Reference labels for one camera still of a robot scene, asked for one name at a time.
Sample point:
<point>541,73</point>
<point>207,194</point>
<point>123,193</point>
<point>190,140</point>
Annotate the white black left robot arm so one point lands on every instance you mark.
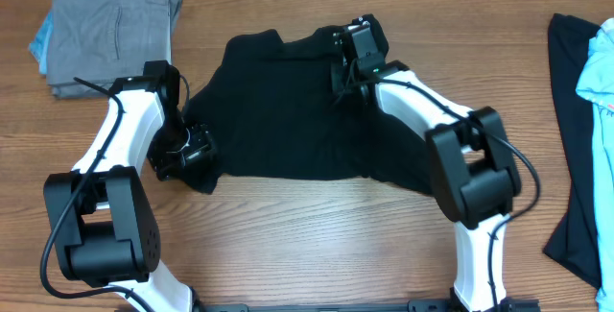
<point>104,237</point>

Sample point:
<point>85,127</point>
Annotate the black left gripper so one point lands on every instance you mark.
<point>203,143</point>

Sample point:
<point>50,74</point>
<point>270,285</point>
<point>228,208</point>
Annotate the light blue printed shirt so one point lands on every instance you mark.
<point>595,85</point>

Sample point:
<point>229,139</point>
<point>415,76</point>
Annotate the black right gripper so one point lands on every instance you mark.
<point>342,79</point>

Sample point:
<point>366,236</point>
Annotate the black t-shirt with logo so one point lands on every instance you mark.
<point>272,113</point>

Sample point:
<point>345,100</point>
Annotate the black garment at right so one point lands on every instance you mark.
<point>573,244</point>

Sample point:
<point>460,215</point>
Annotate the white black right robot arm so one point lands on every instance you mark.
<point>473,174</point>

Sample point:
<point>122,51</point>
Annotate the folded grey trousers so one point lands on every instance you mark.
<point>101,40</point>

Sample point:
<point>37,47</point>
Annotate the folded light blue garment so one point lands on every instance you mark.
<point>40,44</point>

